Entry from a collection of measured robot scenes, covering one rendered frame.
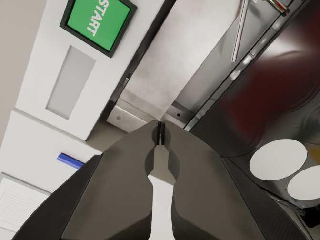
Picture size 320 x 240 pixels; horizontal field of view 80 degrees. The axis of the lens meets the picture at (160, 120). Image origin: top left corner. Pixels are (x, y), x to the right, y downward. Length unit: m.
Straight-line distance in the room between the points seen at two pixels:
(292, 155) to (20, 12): 1.36
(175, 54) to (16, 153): 0.26
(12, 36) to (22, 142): 1.17
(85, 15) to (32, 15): 1.15
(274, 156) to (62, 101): 0.36
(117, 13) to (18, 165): 0.25
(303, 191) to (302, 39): 0.31
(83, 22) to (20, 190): 0.28
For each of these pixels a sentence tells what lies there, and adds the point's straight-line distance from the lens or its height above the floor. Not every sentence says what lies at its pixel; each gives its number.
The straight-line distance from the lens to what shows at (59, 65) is 0.25.
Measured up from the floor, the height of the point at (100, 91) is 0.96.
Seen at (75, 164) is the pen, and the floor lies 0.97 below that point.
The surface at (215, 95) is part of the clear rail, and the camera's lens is 0.30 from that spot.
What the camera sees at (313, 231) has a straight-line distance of 0.60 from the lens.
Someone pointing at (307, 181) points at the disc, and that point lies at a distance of 0.50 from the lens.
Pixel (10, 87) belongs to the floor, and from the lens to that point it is 1.59.
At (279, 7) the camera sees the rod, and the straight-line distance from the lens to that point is 0.31.
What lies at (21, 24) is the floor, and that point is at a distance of 1.41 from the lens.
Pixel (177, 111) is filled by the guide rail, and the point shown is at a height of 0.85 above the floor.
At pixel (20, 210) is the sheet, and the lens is 0.43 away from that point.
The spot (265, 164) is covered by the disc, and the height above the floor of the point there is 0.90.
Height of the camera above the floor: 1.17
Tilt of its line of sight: 60 degrees down
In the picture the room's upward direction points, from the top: 179 degrees counter-clockwise
